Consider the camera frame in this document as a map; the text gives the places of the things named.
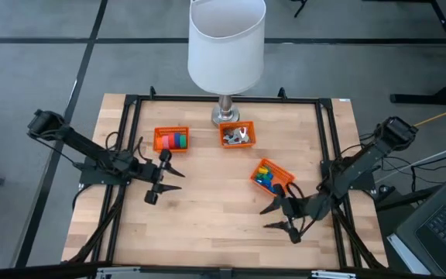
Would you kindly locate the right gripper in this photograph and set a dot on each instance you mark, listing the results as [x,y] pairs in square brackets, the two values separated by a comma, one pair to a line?
[302,207]

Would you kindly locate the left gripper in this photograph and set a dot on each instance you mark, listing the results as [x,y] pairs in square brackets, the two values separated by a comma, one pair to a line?
[149,172]

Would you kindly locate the blue stapler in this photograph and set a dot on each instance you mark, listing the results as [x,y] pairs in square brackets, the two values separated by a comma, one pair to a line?
[269,176]
[267,185]

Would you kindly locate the pink tape roll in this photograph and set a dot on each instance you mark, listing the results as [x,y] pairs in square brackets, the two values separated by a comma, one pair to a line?
[165,142]

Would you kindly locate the blue tape roll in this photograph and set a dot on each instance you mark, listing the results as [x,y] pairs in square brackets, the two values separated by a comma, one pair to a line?
[177,140]

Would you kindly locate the green tape roll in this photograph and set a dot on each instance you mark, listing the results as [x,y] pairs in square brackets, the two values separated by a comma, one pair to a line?
[183,141]

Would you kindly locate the orange plastic basket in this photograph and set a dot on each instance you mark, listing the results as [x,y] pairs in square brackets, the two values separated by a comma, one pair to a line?
[170,129]
[283,174]
[236,146]

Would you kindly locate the green stapler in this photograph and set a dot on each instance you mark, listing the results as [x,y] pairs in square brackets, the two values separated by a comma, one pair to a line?
[260,176]

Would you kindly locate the yellow stapler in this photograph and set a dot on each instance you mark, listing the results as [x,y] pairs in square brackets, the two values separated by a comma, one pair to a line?
[263,169]

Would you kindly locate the pale blue staple remover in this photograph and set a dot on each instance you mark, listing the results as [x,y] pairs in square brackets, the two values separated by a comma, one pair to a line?
[230,138]

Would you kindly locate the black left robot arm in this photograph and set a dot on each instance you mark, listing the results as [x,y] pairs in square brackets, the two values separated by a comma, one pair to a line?
[87,147]

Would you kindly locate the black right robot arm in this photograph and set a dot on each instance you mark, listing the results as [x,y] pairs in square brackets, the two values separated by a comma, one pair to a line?
[362,159]

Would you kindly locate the white shade silver table lamp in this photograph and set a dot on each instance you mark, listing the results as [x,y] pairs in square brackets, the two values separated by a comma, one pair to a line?
[227,50]

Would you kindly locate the grey laptop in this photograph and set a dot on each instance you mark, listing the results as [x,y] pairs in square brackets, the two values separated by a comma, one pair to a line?
[440,232]

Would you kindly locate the black stand leg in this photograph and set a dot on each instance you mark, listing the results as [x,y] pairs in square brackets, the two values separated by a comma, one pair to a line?
[299,7]

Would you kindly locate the silver metal bracket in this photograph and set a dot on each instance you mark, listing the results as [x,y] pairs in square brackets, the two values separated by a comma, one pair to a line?
[333,275]
[118,274]

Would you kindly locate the black aluminium table frame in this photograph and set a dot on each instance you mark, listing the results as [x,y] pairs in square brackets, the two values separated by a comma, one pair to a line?
[169,98]

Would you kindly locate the black desk leg frame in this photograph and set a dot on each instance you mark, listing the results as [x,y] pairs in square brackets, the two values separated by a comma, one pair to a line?
[420,98]

